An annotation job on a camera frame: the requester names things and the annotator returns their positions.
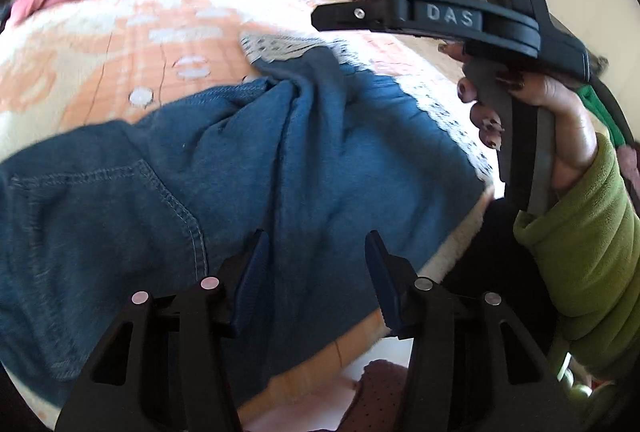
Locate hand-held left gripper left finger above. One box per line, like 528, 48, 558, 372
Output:
55, 229, 273, 432

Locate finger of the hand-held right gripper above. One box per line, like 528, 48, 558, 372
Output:
311, 0, 403, 34

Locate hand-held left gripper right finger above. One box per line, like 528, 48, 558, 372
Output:
365, 231, 583, 432

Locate blue denim pants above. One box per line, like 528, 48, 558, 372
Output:
0, 32, 501, 413

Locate person's right forearm green sleeve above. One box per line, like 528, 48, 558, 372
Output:
514, 132, 640, 383

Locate person's right hand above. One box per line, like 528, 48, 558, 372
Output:
437, 41, 601, 190

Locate maroon dotted fabric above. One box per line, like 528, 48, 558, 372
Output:
340, 359, 416, 432

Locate orange and white printed blanket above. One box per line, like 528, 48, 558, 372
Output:
0, 0, 501, 432

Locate bright green strap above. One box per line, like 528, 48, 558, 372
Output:
575, 82, 626, 148

